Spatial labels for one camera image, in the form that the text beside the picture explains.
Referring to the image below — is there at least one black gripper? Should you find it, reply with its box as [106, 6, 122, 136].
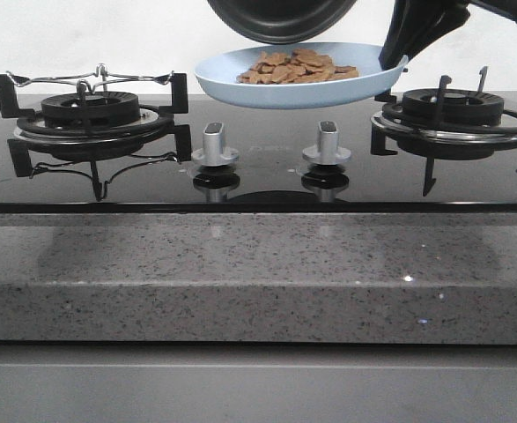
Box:
[379, 0, 517, 70]

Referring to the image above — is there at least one pile of brown meat pieces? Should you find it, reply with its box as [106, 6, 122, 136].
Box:
[236, 48, 360, 85]

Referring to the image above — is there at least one black frying pan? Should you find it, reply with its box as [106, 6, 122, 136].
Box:
[209, 0, 354, 44]

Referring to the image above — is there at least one light blue plate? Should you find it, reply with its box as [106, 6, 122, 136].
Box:
[195, 42, 409, 109]

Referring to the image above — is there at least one right gas burner head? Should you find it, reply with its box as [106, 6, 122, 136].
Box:
[372, 88, 517, 147]

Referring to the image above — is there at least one gas burner head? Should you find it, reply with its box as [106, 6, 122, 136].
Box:
[17, 92, 174, 139]
[372, 88, 517, 147]

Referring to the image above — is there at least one black right pan support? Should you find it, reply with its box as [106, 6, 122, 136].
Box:
[370, 66, 517, 196]

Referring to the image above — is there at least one black pan support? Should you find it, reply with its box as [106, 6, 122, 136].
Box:
[0, 66, 188, 139]
[370, 66, 517, 196]

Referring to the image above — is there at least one silver right stove knob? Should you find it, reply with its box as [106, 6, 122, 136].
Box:
[302, 121, 351, 166]

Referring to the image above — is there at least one silver stove knob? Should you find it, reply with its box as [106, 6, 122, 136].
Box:
[191, 122, 239, 167]
[302, 121, 351, 166]

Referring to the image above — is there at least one black glass gas cooktop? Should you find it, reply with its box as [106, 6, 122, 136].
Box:
[0, 96, 517, 213]

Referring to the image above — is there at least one silver left stove knob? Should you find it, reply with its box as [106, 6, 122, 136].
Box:
[191, 122, 239, 167]

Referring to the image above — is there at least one black left pan support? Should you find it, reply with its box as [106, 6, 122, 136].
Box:
[0, 66, 188, 139]

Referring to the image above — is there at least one left gas burner head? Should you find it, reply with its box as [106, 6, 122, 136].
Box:
[17, 92, 174, 139]

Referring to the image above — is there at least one grey cabinet front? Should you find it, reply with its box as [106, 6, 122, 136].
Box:
[0, 344, 517, 422]

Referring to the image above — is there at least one wire pan support ring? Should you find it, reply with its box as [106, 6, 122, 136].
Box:
[4, 63, 175, 96]

